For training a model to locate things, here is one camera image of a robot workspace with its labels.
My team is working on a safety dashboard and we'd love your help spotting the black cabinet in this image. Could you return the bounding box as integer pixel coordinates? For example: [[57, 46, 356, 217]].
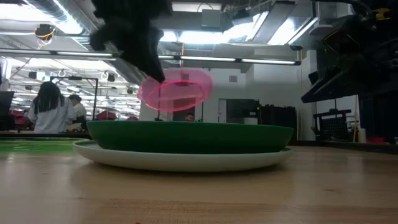
[[259, 105, 298, 141]]

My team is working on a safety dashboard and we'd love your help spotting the white plastic plate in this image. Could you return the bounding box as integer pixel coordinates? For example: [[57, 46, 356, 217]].
[[73, 140, 294, 173]]

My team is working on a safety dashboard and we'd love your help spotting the light green plastic plate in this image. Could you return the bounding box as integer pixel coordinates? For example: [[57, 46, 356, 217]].
[[0, 138, 91, 153]]

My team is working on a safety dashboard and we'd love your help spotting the black metal frame stand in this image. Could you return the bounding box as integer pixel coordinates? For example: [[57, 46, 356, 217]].
[[49, 75, 100, 122]]

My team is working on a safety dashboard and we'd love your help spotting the person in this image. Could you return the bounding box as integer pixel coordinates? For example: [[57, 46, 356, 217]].
[[27, 81, 76, 134], [67, 94, 88, 131]]

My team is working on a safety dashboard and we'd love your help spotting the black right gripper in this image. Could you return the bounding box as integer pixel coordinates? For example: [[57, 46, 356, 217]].
[[300, 14, 398, 104]]

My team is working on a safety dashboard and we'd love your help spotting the long ceiling tube light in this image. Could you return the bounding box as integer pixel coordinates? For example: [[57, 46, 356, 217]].
[[0, 48, 302, 67]]

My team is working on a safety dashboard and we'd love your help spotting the pink plastic plate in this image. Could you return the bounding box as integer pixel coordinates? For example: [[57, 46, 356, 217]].
[[136, 68, 215, 113]]

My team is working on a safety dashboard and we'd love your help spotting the grey ceiling box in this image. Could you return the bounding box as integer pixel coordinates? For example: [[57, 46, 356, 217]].
[[201, 9, 223, 30]]

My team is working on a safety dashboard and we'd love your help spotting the black wire cart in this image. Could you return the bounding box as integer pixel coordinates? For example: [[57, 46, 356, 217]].
[[312, 108, 353, 141]]

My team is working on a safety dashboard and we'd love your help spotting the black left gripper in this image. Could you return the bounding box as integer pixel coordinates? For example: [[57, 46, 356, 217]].
[[89, 0, 172, 84]]

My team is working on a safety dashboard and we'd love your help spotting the dark green plastic plate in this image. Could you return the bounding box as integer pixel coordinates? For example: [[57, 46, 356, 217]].
[[86, 120, 295, 155]]

